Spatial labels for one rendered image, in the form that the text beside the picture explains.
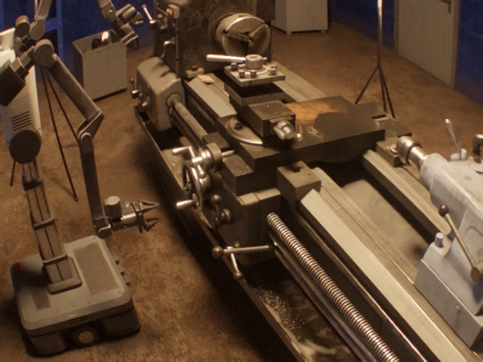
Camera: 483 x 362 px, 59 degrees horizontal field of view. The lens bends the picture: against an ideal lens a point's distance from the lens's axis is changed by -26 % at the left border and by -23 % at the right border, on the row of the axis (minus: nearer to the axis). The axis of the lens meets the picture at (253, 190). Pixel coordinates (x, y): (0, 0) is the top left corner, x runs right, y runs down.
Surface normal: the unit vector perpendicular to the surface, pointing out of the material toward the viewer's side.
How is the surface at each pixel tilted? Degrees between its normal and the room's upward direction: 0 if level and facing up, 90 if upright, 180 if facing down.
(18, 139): 90
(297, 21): 90
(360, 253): 36
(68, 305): 0
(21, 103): 90
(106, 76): 90
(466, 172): 0
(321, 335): 0
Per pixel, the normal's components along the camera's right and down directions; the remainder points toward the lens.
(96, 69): 0.52, 0.49
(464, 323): -0.90, 0.25
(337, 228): -0.53, -0.52
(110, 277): 0.00, -0.82
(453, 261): -0.82, -0.11
